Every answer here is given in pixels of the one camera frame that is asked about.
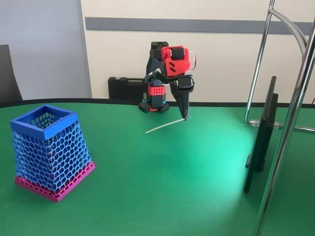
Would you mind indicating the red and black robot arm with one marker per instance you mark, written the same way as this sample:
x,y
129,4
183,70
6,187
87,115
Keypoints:
x,y
176,65

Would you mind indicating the clear plastic stand foot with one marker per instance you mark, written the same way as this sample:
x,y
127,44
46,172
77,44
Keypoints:
x,y
256,123

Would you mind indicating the green table cloth black border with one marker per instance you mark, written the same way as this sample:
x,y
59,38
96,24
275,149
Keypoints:
x,y
147,184

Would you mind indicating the thin white stick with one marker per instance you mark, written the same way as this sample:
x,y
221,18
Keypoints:
x,y
163,126

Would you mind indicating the dark chair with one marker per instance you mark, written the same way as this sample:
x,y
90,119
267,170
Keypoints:
x,y
8,78

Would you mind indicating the chrome tube stand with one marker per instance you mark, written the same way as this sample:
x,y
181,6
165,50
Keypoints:
x,y
283,137

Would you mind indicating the blue and pink mesh basket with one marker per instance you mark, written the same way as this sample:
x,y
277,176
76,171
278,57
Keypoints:
x,y
49,152

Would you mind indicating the black monitor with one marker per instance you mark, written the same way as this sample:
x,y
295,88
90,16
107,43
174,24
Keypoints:
x,y
262,142

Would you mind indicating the grey wall rail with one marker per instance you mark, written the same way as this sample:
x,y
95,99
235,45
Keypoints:
x,y
123,24

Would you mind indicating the black plastic tool case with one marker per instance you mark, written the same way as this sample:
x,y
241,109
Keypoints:
x,y
123,89

